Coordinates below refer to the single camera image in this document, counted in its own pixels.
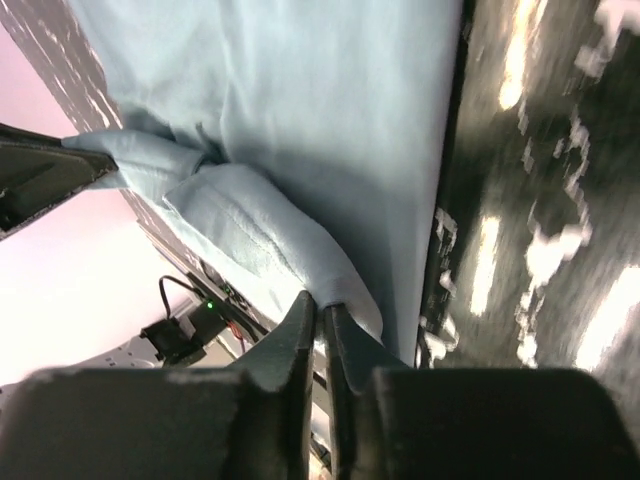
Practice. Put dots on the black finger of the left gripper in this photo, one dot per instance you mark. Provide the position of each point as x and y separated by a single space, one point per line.
38 174

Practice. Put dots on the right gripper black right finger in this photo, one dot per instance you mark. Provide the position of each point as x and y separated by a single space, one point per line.
357 437

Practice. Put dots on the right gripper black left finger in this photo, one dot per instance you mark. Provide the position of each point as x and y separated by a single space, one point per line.
272 429

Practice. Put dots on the blue-grey t-shirt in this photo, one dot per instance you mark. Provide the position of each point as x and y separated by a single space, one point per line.
292 145

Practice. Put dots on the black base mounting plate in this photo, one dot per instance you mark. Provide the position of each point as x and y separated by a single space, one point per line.
205 321

